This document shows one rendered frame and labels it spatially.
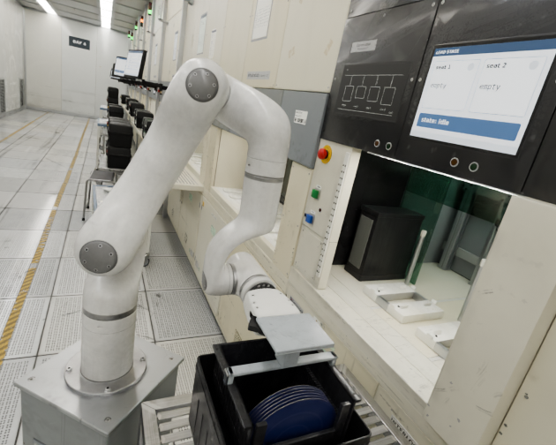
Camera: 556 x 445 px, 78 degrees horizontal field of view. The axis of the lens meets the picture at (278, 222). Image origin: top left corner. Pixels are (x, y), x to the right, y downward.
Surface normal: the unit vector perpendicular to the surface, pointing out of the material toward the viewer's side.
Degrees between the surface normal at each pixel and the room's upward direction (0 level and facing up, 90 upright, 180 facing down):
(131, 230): 71
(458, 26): 90
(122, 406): 0
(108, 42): 90
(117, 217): 64
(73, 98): 90
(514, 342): 90
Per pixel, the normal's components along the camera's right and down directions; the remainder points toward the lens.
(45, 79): 0.42, 0.35
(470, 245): -0.89, -0.04
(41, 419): -0.33, 0.22
